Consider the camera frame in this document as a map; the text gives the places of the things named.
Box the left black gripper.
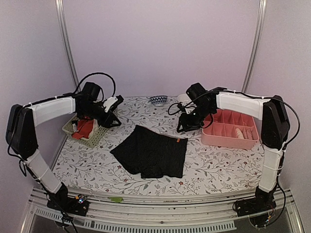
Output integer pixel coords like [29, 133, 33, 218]
[81, 102, 122, 129]

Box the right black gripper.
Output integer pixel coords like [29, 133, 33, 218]
[176, 104, 213, 133]

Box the black striped underwear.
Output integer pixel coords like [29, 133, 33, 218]
[110, 125, 188, 179]

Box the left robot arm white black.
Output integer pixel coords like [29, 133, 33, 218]
[6, 80, 124, 211]

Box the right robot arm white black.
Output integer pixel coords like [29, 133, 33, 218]
[177, 83, 292, 212]

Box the beige perforated plastic basket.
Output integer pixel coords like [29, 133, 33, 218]
[62, 115, 109, 148]

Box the small white bowl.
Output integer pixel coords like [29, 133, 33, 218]
[177, 94, 191, 106]

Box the red cloth in basket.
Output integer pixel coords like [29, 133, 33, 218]
[71, 119, 94, 140]

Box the pink divided organizer tray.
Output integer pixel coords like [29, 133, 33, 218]
[201, 109, 259, 150]

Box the blue white zigzag bowl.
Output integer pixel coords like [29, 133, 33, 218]
[149, 95, 168, 106]

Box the rolled beige cloth in tray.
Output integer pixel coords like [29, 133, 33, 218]
[235, 128, 244, 140]

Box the floral patterned table mat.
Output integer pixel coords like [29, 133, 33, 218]
[53, 97, 264, 196]

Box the green tape piece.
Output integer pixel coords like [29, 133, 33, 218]
[109, 197, 123, 203]

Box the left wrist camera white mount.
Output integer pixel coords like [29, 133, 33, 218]
[103, 95, 124, 113]

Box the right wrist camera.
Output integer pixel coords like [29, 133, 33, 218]
[176, 102, 188, 114]

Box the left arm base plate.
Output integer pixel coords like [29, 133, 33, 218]
[47, 195, 90, 216]

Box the front aluminium rail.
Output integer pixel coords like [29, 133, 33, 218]
[20, 188, 304, 233]

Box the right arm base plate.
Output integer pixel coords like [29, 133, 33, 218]
[232, 198, 276, 216]

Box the right aluminium frame post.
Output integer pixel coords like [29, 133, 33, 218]
[242, 0, 267, 93]

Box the aluminium frame post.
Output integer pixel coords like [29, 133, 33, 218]
[242, 0, 267, 93]
[55, 0, 79, 87]

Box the left aluminium frame post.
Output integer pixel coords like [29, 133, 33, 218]
[55, 0, 79, 87]

